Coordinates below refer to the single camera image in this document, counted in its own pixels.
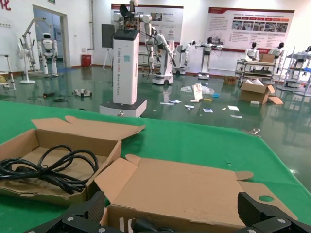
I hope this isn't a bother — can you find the cardboard box on cart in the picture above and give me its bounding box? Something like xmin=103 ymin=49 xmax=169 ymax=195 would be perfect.
xmin=259 ymin=53 xmax=275 ymax=63

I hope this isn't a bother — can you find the green table cloth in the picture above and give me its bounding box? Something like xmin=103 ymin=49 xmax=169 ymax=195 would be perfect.
xmin=0 ymin=100 xmax=311 ymax=233

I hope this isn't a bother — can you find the white robot hoist frame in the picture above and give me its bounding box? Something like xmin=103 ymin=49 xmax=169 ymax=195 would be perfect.
xmin=20 ymin=17 xmax=53 ymax=73

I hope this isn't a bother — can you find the white robot with outstretched arms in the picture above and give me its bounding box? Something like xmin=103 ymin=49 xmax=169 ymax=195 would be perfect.
xmin=194 ymin=36 xmax=224 ymax=80

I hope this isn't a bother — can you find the white humanoid robot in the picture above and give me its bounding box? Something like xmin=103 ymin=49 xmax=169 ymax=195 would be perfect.
xmin=37 ymin=33 xmax=59 ymax=78
xmin=269 ymin=41 xmax=285 ymax=73
xmin=244 ymin=42 xmax=259 ymax=61

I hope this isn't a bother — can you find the metal cart rack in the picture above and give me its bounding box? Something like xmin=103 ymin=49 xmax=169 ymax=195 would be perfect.
xmin=235 ymin=58 xmax=276 ymax=85

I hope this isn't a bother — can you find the small printed cardboard box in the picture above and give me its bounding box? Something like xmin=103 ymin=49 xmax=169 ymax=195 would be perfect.
xmin=223 ymin=75 xmax=238 ymax=85

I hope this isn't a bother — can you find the open cardboard box torn rim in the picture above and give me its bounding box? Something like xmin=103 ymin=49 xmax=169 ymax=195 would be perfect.
xmin=0 ymin=115 xmax=146 ymax=207

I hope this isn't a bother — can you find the white standing fan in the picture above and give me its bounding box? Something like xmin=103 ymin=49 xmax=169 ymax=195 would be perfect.
xmin=17 ymin=36 xmax=37 ymax=84

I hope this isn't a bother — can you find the clear plastic bag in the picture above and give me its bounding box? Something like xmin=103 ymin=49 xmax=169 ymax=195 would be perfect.
xmin=180 ymin=83 xmax=216 ymax=95

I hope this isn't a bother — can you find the small white wheeled robot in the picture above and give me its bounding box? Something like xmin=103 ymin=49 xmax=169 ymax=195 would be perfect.
xmin=173 ymin=40 xmax=196 ymax=75

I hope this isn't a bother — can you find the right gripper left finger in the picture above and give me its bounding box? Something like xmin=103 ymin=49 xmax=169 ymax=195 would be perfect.
xmin=24 ymin=191 xmax=110 ymax=233

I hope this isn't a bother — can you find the white floor device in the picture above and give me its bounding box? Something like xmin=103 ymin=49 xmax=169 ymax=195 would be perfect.
xmin=73 ymin=88 xmax=93 ymax=98

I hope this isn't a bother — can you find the black power cable pile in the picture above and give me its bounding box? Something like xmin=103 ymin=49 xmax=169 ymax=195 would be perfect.
xmin=131 ymin=217 xmax=171 ymax=233

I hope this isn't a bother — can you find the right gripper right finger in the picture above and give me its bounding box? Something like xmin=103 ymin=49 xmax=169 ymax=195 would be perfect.
xmin=237 ymin=192 xmax=311 ymax=233

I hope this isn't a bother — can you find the wide wall poster photo row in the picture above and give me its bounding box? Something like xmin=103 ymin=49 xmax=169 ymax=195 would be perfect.
xmin=207 ymin=6 xmax=295 ymax=51

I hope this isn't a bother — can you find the dark display board on stand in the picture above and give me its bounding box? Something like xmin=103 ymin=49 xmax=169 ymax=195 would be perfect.
xmin=101 ymin=23 xmax=115 ymax=70

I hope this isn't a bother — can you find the metal shelving unit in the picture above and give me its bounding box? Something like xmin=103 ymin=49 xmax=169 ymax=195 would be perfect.
xmin=276 ymin=46 xmax=311 ymax=96

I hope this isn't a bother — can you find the large open cardboard box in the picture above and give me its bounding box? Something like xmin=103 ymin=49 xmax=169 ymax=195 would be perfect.
xmin=240 ymin=79 xmax=284 ymax=105

